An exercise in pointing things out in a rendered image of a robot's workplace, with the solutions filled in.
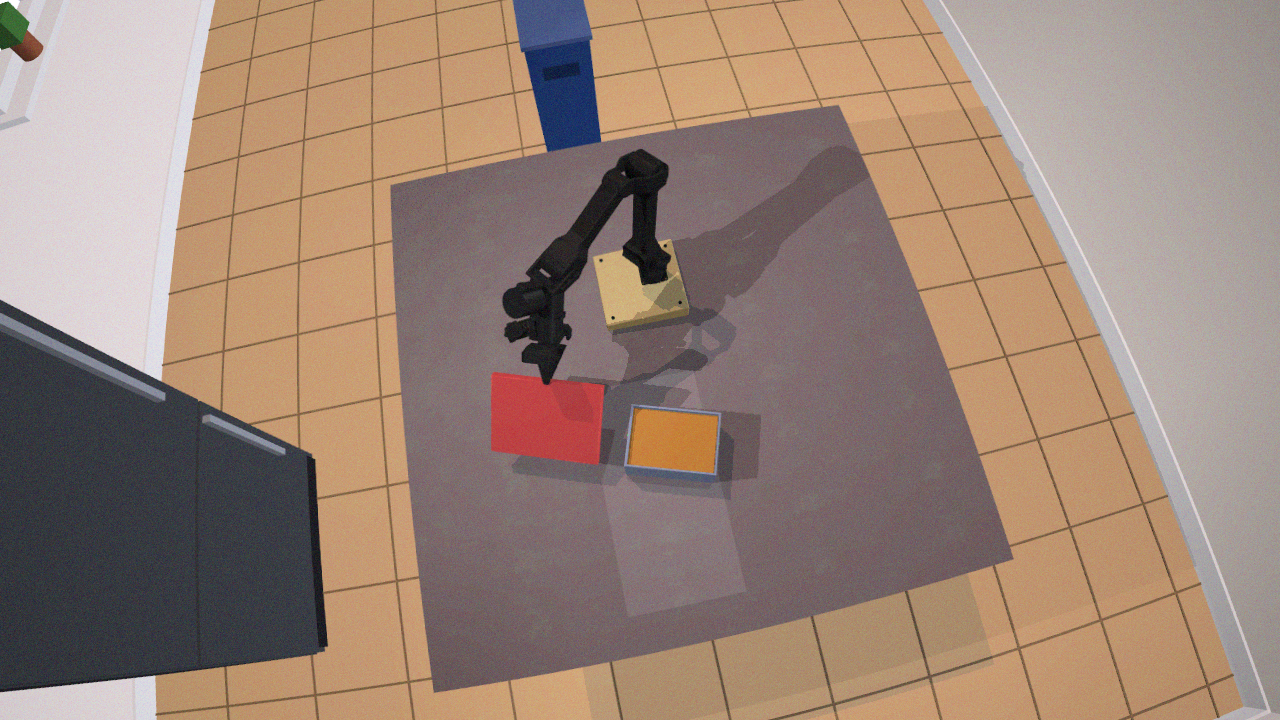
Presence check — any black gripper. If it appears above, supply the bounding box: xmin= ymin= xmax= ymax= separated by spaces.
xmin=522 ymin=310 xmax=572 ymax=386

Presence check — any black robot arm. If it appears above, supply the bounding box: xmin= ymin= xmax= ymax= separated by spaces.
xmin=503 ymin=149 xmax=671 ymax=343

